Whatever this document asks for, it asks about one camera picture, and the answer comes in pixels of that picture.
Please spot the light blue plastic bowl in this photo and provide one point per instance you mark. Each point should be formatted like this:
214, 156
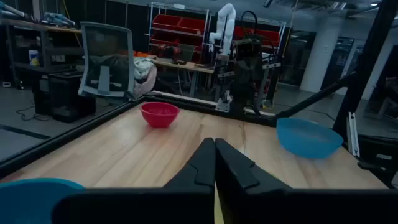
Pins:
306, 140

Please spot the grey mesh office chair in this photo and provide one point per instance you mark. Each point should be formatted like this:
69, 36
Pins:
107, 62

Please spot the black diagonal frame brace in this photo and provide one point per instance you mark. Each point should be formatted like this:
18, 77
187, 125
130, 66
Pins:
314, 97

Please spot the black storage cabinet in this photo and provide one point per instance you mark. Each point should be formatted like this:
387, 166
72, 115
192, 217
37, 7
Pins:
63, 96

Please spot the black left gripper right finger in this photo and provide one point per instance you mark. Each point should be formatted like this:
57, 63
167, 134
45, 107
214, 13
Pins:
248, 202

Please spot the white round column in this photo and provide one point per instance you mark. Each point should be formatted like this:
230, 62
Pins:
321, 56

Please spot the metal shelf with red bins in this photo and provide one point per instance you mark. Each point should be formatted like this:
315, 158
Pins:
178, 31

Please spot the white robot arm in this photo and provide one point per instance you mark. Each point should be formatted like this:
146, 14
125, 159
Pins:
225, 28

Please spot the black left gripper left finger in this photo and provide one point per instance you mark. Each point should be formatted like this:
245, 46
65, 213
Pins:
189, 202

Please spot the teal plastic bowl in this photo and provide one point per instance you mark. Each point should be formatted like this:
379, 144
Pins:
25, 202

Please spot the wooden shelf rack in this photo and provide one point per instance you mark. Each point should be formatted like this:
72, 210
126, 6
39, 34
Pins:
40, 46

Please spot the pile of light cloth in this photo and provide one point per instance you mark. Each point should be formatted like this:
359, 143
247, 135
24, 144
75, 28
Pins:
144, 74

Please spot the wooden workbench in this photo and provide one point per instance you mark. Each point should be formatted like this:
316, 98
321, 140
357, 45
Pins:
183, 66

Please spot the black upright frame post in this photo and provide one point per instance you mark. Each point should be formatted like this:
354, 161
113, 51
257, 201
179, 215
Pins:
367, 68

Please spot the red plastic bowl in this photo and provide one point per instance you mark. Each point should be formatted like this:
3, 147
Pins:
159, 115

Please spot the aluminium bracket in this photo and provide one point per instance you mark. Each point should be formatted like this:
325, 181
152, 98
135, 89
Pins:
353, 133

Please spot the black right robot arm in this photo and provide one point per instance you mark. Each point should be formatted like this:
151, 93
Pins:
247, 74

